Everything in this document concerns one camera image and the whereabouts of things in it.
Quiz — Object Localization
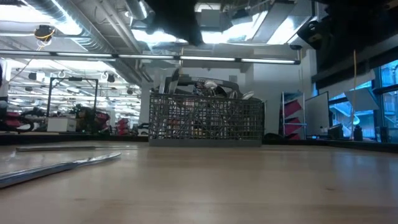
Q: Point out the white box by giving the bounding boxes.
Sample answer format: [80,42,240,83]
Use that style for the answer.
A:
[47,117,78,133]

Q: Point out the shelf rack with red bins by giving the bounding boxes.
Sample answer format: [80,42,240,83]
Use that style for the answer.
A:
[280,91,307,141]

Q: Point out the black stand frame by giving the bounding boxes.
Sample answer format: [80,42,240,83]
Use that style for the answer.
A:
[47,77,100,116]

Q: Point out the red and black chair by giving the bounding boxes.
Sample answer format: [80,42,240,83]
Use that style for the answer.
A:
[0,111,35,134]

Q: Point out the red storage bins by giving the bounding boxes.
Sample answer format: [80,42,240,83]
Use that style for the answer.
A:
[116,117,131,136]

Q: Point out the long ceiling light strip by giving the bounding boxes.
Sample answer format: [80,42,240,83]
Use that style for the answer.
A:
[0,50,301,65]

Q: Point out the black yellow cable reel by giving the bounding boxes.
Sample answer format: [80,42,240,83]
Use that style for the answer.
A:
[33,24,56,43]

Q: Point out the grey plastic cutlery basket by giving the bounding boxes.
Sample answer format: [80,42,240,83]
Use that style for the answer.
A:
[148,68,265,147]

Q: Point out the dark bottle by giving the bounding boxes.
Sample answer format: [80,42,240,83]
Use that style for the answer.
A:
[353,124,364,142]

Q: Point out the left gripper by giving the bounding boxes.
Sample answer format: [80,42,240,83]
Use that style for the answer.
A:
[144,0,205,47]

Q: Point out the black desk device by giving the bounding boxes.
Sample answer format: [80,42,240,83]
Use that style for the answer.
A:
[327,123,345,141]

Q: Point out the whiteboard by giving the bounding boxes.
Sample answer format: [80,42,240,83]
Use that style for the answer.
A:
[303,91,330,138]

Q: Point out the white paper sign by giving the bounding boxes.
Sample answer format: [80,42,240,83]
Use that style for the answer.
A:
[343,88,381,113]

